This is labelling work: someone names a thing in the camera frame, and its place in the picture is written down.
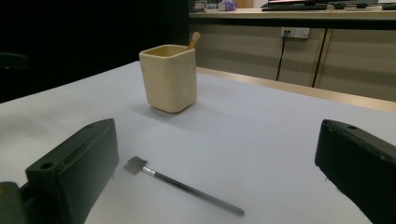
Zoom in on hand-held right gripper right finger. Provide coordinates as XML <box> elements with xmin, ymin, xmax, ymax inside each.
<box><xmin>314</xmin><ymin>119</ymin><xmax>396</xmax><ymax>224</ymax></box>

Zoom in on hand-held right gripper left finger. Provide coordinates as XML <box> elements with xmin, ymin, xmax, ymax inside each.
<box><xmin>21</xmin><ymin>118</ymin><xmax>120</xmax><ymax>224</ymax></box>

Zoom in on beige square cup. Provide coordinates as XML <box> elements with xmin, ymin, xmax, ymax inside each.
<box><xmin>138</xmin><ymin>44</ymin><xmax>198</xmax><ymax>114</ymax></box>

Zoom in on tan-tipped black makeup brush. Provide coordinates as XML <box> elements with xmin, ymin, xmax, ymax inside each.
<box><xmin>186</xmin><ymin>31</ymin><xmax>201</xmax><ymax>50</ymax></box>

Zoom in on white table mat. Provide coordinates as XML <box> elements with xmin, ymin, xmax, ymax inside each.
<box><xmin>0</xmin><ymin>61</ymin><xmax>396</xmax><ymax>224</ymax></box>

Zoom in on beige cabinet counter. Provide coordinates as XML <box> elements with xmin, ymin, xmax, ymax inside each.
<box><xmin>189</xmin><ymin>6</ymin><xmax>396</xmax><ymax>103</ymax></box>

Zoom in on black keyboard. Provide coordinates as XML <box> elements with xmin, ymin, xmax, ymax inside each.
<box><xmin>261</xmin><ymin>2</ymin><xmax>330</xmax><ymax>12</ymax></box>

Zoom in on purple box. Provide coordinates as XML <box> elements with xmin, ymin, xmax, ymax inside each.
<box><xmin>221</xmin><ymin>0</ymin><xmax>238</xmax><ymax>12</ymax></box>

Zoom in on black wall cable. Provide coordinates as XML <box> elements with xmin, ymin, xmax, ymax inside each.
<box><xmin>276</xmin><ymin>30</ymin><xmax>290</xmax><ymax>82</ymax></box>

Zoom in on white wall outlet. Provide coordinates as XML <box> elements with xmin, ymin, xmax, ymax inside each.
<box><xmin>279</xmin><ymin>26</ymin><xmax>311</xmax><ymax>40</ymax></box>

